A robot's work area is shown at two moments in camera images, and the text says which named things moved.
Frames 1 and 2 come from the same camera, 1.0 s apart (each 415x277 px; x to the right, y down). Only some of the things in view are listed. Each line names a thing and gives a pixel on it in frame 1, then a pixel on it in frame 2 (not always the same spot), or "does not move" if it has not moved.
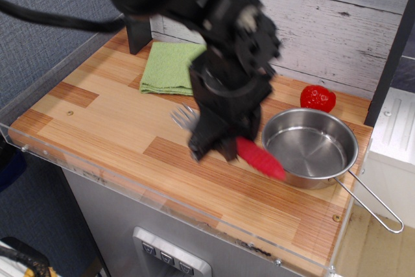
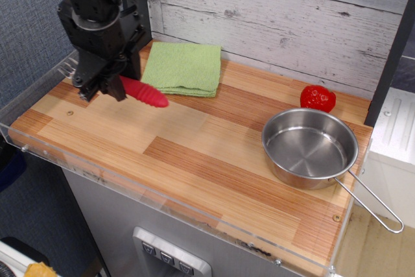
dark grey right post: [405, 28] does not move
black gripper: [224, 81] → [100, 52]
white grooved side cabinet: [388, 184] does not move
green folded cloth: [167, 69] does not move
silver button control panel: [156, 255] does not move
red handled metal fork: [187, 117] → [141, 92]
